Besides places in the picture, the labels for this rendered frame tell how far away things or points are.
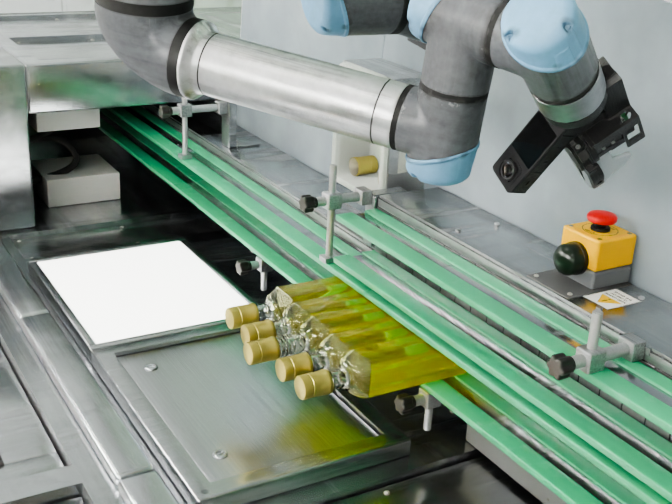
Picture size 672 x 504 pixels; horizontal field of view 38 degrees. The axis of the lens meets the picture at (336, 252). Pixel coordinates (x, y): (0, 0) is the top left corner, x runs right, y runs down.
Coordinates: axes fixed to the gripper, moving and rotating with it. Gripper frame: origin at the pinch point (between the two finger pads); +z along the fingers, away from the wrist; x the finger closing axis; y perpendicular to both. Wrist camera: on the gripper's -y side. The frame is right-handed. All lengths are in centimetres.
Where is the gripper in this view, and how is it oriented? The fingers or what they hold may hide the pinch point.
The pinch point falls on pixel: (588, 180)
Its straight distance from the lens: 126.0
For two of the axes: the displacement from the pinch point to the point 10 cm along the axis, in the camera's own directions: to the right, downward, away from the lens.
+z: 4.0, 3.4, 8.5
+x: -4.1, -7.6, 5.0
